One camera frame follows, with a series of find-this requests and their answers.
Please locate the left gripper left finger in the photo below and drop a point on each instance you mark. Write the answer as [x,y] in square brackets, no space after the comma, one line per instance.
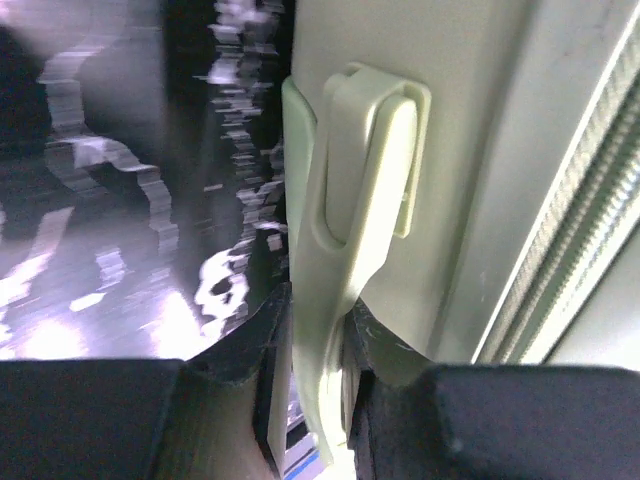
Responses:
[219,415]

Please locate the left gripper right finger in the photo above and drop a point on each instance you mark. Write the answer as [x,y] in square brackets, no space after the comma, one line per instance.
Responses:
[416,419]

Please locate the green hard-shell suitcase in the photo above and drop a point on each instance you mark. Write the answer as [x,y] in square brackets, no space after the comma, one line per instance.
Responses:
[468,170]

